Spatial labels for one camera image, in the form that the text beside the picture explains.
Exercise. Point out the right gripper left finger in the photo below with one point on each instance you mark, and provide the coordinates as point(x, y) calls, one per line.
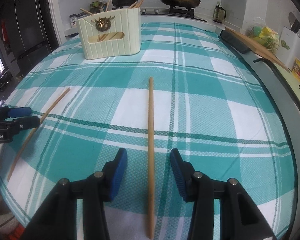
point(56, 217)

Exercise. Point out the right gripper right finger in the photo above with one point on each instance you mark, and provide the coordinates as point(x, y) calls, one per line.
point(240, 218)

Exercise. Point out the wooden chopstick three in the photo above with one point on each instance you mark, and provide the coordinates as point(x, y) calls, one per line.
point(31, 134)

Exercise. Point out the wooden chopstick seven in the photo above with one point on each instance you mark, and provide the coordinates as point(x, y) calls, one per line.
point(151, 169)

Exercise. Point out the wooden chopstick two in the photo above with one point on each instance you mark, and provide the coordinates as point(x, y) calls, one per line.
point(139, 4)

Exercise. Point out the wooden chopstick one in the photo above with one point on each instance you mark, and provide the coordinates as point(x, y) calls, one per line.
point(133, 5)

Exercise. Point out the red cloth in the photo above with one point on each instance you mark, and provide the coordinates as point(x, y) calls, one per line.
point(15, 234)

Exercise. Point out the dark grey refrigerator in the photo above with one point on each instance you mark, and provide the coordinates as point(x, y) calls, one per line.
point(30, 32)

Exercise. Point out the teal plaid tablecloth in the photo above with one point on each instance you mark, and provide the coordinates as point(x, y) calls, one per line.
point(207, 104)

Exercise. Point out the spice jar rack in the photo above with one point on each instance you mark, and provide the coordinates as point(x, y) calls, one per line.
point(74, 17)

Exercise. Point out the cream utensil holder box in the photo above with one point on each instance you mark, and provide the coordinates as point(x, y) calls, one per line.
point(112, 33)

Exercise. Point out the sauce bottles group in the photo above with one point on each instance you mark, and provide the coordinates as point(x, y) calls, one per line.
point(97, 6)

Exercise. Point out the yellow box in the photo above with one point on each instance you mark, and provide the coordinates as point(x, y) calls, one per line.
point(296, 69)

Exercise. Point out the wooden cutting board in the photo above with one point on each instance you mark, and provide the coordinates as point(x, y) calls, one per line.
point(257, 48)

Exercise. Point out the dark rolled mat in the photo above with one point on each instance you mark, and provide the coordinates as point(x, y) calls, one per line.
point(234, 42)

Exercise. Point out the plastic bag of sponges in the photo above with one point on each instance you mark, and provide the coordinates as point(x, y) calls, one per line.
point(265, 36)

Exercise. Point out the glass pitcher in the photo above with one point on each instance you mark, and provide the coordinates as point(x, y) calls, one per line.
point(219, 13)

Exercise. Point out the black gas stove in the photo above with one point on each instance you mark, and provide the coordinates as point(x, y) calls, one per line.
point(173, 11)

